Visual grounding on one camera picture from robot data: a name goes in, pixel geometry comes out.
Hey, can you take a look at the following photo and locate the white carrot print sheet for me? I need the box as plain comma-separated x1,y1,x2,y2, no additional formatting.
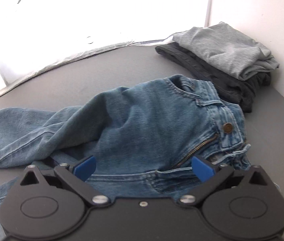
0,0,209,96

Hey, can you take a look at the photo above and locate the folded black garment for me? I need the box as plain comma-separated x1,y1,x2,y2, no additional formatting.
155,42,271,113

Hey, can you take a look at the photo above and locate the folded grey garment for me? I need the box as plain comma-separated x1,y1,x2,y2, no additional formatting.
172,22,279,81

